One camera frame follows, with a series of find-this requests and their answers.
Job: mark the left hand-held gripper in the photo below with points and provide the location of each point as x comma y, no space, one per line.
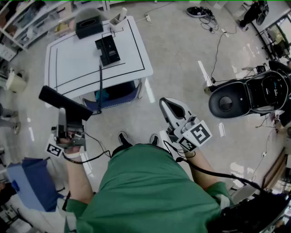
76,140

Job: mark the black and white open case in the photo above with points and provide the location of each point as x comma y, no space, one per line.
247,95

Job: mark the black rectangular device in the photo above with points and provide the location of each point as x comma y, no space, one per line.
108,51

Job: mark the person's right forearm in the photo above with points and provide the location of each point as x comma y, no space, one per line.
201,166

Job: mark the person's left hand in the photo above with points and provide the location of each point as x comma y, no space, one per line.
70,148

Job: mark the white shelf unit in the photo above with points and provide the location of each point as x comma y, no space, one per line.
27,22

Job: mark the black round floor device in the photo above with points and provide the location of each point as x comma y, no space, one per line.
196,11

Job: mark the blue storage box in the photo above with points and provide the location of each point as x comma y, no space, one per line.
36,184

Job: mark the beige bin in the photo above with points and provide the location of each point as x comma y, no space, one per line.
15,83

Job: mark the clear storage bin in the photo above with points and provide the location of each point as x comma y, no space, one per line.
64,28

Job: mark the white pen holder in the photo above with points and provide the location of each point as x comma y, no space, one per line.
116,22

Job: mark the black shoe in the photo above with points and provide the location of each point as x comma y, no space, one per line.
123,138
154,139

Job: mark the green shirt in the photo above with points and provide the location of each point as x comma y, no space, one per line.
145,193

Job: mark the person's left forearm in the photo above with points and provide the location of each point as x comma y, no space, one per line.
77,179

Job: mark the wooden frame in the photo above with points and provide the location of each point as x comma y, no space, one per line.
274,169

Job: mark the black tissue box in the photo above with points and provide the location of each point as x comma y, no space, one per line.
89,27

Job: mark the grey chair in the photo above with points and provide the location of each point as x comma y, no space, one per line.
91,13

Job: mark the white power strip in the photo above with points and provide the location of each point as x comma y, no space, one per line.
148,17

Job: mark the black right shoe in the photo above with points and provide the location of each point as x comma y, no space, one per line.
154,139

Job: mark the white wristband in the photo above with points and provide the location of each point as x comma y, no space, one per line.
73,155

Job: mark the black left shoe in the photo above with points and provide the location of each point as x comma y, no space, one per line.
123,138

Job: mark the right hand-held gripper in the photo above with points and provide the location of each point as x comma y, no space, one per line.
195,134

